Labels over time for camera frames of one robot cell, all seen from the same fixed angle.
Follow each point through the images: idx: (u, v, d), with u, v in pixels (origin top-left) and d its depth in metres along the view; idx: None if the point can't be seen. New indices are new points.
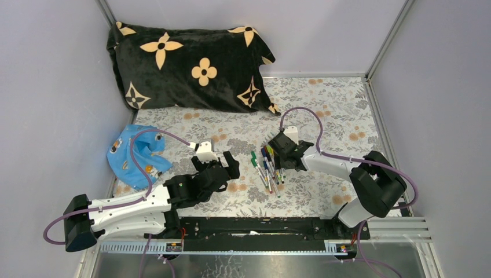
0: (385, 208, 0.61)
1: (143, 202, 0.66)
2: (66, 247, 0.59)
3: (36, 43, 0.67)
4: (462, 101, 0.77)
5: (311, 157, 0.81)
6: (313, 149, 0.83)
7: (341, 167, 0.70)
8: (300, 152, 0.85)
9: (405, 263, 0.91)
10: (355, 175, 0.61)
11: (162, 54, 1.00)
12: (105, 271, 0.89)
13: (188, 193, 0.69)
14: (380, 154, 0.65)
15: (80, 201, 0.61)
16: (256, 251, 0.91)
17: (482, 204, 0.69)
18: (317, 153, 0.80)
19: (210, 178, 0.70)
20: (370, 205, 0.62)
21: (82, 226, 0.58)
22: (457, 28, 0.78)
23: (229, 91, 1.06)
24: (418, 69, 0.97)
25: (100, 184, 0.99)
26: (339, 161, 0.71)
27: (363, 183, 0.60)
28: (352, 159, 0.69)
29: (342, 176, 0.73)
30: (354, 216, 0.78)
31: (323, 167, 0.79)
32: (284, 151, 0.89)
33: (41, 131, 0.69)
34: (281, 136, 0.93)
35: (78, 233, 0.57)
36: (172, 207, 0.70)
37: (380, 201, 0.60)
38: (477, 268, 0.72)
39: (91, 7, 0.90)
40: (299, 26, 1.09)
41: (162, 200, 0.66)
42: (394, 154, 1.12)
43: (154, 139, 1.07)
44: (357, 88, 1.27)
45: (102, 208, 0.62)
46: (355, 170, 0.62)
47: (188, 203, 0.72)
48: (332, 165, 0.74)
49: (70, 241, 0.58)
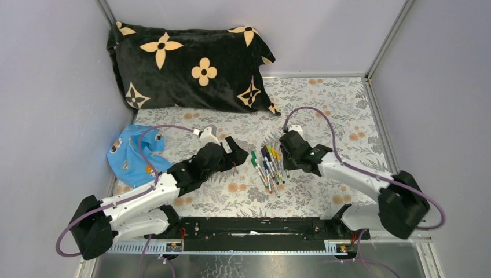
0: (409, 231, 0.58)
1: (153, 191, 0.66)
2: (85, 253, 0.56)
3: (37, 43, 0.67)
4: (462, 101, 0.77)
5: (330, 167, 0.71)
6: (333, 156, 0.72)
7: (367, 184, 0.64)
8: (317, 157, 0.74)
9: (405, 264, 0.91)
10: (383, 197, 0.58)
11: (162, 54, 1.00)
12: (106, 271, 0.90)
13: (191, 175, 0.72)
14: (409, 175, 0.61)
15: (90, 202, 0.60)
16: (256, 251, 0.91)
17: (482, 204, 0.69)
18: (337, 161, 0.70)
19: (208, 154, 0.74)
20: (392, 226, 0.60)
21: (101, 223, 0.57)
22: (457, 27, 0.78)
23: (229, 91, 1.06)
24: (418, 69, 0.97)
25: (100, 183, 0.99)
26: (364, 176, 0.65)
27: (390, 206, 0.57)
28: (380, 177, 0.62)
29: (365, 191, 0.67)
30: (362, 223, 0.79)
31: (341, 178, 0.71)
32: (297, 153, 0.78)
33: (42, 131, 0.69)
34: (295, 135, 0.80)
35: (100, 229, 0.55)
36: (178, 193, 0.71)
37: (406, 227, 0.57)
38: (478, 268, 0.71)
39: (91, 7, 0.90)
40: (300, 26, 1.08)
41: (171, 185, 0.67)
42: (394, 154, 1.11)
43: (154, 139, 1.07)
44: (357, 88, 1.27)
45: (116, 203, 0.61)
46: (383, 191, 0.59)
47: (193, 186, 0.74)
48: (354, 179, 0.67)
49: (90, 244, 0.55)
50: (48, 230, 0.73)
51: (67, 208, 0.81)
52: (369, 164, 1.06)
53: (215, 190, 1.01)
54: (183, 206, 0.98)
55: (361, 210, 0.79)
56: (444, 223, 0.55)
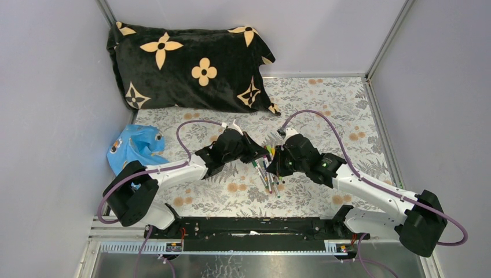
0: (429, 251, 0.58)
1: (187, 167, 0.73)
2: (126, 215, 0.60)
3: (36, 43, 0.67)
4: (463, 101, 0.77)
5: (348, 181, 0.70)
6: (348, 169, 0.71)
7: (390, 204, 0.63)
8: (329, 168, 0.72)
9: (405, 264, 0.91)
10: (410, 221, 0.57)
11: (162, 54, 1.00)
12: (106, 271, 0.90)
13: (212, 158, 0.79)
14: (432, 196, 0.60)
15: (132, 168, 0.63)
16: (256, 251, 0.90)
17: (483, 203, 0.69)
18: (355, 176, 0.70)
19: (227, 139, 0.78)
20: (412, 245, 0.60)
21: (147, 184, 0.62)
22: (457, 28, 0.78)
23: (229, 91, 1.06)
24: (418, 69, 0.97)
25: (100, 183, 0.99)
26: (387, 197, 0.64)
27: (417, 230, 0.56)
28: (404, 198, 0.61)
29: (383, 209, 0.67)
30: (365, 228, 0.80)
31: (358, 193, 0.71)
32: (307, 163, 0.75)
33: (42, 131, 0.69)
34: (305, 143, 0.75)
35: (149, 189, 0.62)
36: (204, 174, 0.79)
37: (428, 247, 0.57)
38: (479, 269, 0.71)
39: (91, 8, 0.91)
40: (300, 26, 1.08)
41: (201, 164, 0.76)
42: (394, 154, 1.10)
43: (154, 139, 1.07)
44: (357, 88, 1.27)
45: (160, 169, 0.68)
46: (410, 214, 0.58)
47: (216, 170, 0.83)
48: (374, 197, 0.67)
49: (135, 204, 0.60)
50: (48, 231, 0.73)
51: (67, 208, 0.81)
52: (370, 164, 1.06)
53: (215, 190, 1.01)
54: (183, 206, 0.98)
55: (369, 216, 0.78)
56: (464, 242, 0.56)
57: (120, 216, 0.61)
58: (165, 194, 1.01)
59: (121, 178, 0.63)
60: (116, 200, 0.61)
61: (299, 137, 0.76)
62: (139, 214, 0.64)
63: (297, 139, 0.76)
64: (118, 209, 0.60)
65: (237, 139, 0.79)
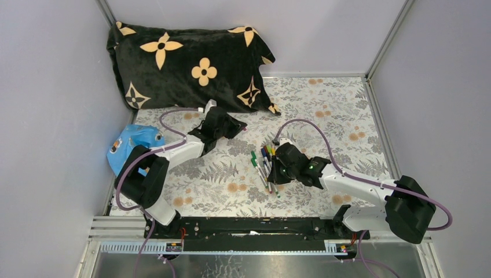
0: (420, 238, 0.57)
1: (186, 144, 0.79)
2: (146, 196, 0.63)
3: (36, 43, 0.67)
4: (463, 101, 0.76)
5: (332, 179, 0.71)
6: (333, 168, 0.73)
7: (372, 194, 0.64)
8: (316, 170, 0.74)
9: (405, 264, 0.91)
10: (391, 206, 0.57)
11: (162, 54, 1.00)
12: (106, 271, 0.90)
13: (204, 135, 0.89)
14: (411, 180, 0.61)
15: (138, 152, 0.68)
16: (256, 251, 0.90)
17: (483, 203, 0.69)
18: (338, 174, 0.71)
19: (216, 114, 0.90)
20: (402, 233, 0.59)
21: (158, 162, 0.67)
22: (457, 28, 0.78)
23: (229, 91, 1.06)
24: (418, 69, 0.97)
25: (100, 183, 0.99)
26: (368, 187, 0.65)
27: (398, 214, 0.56)
28: (384, 186, 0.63)
29: (369, 200, 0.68)
30: (363, 225, 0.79)
31: (344, 189, 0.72)
32: (296, 167, 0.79)
33: (42, 131, 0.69)
34: (292, 149, 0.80)
35: (160, 166, 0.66)
36: (201, 152, 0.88)
37: (418, 232, 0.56)
38: (479, 269, 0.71)
39: (91, 8, 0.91)
40: (300, 26, 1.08)
41: (197, 140, 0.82)
42: (394, 154, 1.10)
43: (154, 139, 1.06)
44: (357, 88, 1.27)
45: (164, 149, 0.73)
46: (389, 200, 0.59)
47: (211, 146, 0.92)
48: (358, 190, 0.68)
49: (151, 183, 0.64)
50: (48, 230, 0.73)
51: (67, 208, 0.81)
52: (370, 164, 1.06)
53: (215, 190, 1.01)
54: (183, 206, 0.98)
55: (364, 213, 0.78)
56: (450, 224, 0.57)
57: (140, 199, 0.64)
58: (165, 194, 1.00)
59: (129, 163, 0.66)
60: (132, 185, 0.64)
61: (285, 145, 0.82)
62: (156, 194, 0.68)
63: (284, 147, 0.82)
64: (135, 193, 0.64)
65: (223, 114, 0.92)
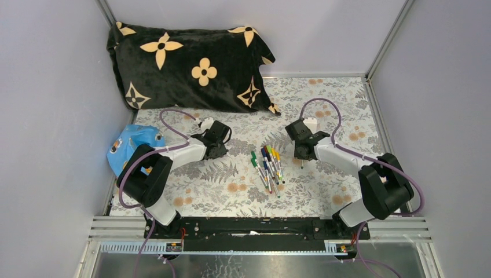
0: (386, 212, 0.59)
1: (190, 146, 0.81)
2: (147, 194, 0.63)
3: (35, 43, 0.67)
4: (463, 102, 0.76)
5: (324, 147, 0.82)
6: (328, 140, 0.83)
7: (352, 162, 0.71)
8: (314, 140, 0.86)
9: (405, 264, 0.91)
10: (364, 172, 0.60)
11: (163, 54, 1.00)
12: (106, 270, 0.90)
13: (207, 139, 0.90)
14: (394, 157, 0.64)
15: (141, 151, 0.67)
16: (256, 251, 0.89)
17: (483, 203, 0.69)
18: (330, 145, 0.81)
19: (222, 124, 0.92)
20: (370, 205, 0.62)
21: (161, 161, 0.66)
22: (457, 28, 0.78)
23: (229, 91, 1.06)
24: (418, 69, 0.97)
25: (100, 183, 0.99)
26: (351, 157, 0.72)
27: (369, 182, 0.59)
28: (365, 157, 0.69)
29: (352, 172, 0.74)
30: (352, 218, 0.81)
31: (333, 159, 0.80)
32: (300, 138, 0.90)
33: (42, 131, 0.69)
34: (299, 123, 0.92)
35: (162, 164, 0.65)
36: (202, 154, 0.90)
37: (383, 204, 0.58)
38: (479, 268, 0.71)
39: (91, 8, 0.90)
40: (300, 26, 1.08)
41: (200, 143, 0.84)
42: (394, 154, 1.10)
43: (154, 139, 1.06)
44: (357, 88, 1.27)
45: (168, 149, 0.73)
46: (365, 168, 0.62)
47: (212, 150, 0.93)
48: (343, 159, 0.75)
49: (153, 180, 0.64)
50: (48, 230, 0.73)
51: (67, 208, 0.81)
52: None
53: (215, 190, 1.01)
54: (183, 206, 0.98)
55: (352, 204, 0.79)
56: (422, 200, 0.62)
57: (142, 198, 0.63)
58: (165, 194, 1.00)
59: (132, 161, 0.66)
60: (135, 185, 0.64)
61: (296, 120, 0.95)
62: (157, 193, 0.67)
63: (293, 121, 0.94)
64: (138, 193, 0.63)
65: (228, 127, 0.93)
